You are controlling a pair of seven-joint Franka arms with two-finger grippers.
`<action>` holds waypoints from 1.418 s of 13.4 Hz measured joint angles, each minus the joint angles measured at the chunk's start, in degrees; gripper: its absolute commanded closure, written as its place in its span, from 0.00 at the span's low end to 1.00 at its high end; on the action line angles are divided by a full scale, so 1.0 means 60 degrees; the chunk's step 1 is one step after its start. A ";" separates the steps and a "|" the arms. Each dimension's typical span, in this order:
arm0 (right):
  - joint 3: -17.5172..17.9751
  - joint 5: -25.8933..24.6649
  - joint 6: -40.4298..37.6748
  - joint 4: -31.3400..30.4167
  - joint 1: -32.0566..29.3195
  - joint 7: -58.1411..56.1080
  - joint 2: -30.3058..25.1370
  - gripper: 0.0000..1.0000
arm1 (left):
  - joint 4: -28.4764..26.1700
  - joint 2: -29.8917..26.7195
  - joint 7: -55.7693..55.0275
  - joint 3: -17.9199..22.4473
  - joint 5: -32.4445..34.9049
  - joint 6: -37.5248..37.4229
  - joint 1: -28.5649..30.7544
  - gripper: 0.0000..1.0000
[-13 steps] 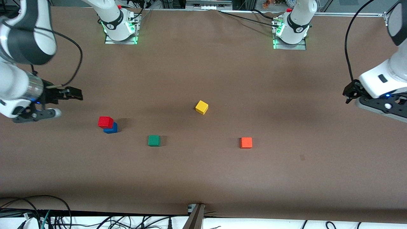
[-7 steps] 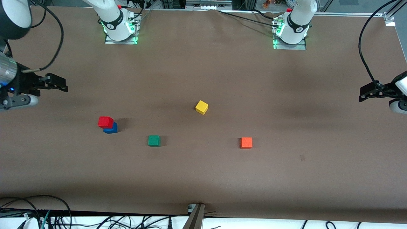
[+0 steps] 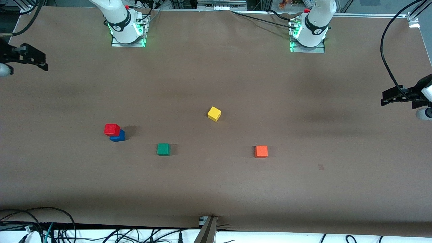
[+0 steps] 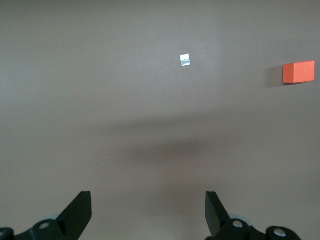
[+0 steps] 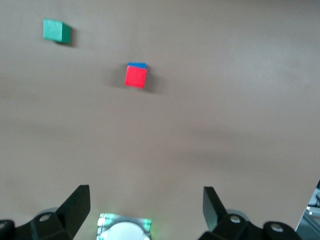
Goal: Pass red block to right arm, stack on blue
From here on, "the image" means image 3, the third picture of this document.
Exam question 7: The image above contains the red wooden block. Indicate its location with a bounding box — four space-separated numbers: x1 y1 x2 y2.
104 123 121 137

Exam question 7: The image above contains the yellow wooden block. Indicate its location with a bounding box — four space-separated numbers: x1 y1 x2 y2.
207 106 222 122

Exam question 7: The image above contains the white power strip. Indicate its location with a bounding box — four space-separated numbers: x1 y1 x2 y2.
197 0 247 11

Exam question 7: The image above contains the brown paper table cover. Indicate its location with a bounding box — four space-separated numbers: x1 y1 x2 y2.
0 6 432 237

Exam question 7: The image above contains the metal stand bar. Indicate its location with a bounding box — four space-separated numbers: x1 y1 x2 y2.
194 216 218 243

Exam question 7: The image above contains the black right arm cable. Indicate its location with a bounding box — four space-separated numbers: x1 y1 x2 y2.
0 0 43 36

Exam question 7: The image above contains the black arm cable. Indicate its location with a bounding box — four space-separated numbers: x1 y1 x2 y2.
380 0 432 100
0 0 43 36

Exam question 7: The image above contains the aluminium frame corner bracket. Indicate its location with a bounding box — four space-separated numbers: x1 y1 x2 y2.
20 0 34 15
407 12 421 28

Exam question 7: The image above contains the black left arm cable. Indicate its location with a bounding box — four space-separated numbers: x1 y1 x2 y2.
380 0 432 100

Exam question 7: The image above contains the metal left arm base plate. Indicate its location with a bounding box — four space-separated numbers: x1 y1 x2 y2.
289 19 326 54

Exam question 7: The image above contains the black cable on table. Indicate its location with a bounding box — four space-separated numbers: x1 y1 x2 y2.
268 9 291 21
231 11 294 29

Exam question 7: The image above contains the black looped floor cable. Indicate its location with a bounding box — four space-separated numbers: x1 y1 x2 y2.
0 207 77 243

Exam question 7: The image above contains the teal floor cable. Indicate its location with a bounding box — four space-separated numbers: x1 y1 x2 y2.
42 223 54 243

